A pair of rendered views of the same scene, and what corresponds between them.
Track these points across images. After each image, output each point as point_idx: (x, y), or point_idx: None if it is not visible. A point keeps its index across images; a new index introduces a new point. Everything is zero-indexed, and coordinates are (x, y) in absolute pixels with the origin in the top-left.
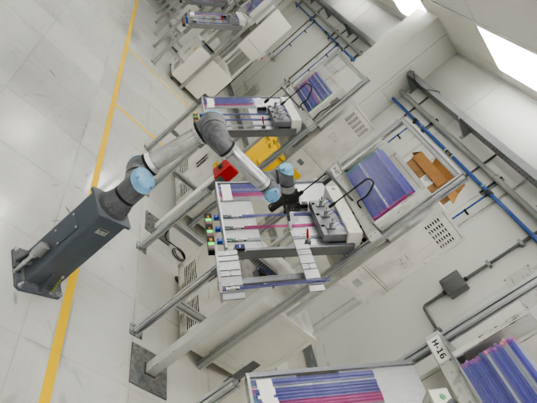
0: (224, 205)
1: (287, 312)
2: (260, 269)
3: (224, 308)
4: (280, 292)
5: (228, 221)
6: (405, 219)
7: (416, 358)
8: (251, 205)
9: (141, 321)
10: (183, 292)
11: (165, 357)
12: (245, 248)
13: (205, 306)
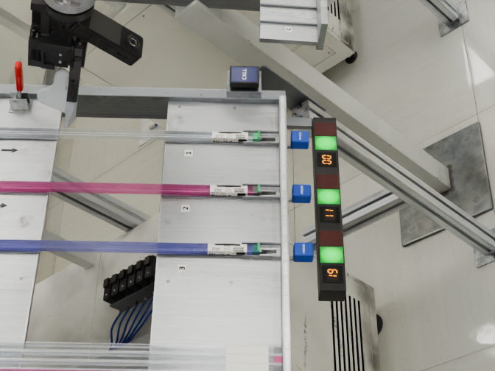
0: (263, 320)
1: (88, 275)
2: (152, 273)
3: (292, 65)
4: (85, 338)
5: (261, 231)
6: None
7: None
8: (154, 318)
9: (485, 236)
10: (391, 161)
11: (412, 142)
12: (224, 96)
13: (314, 305)
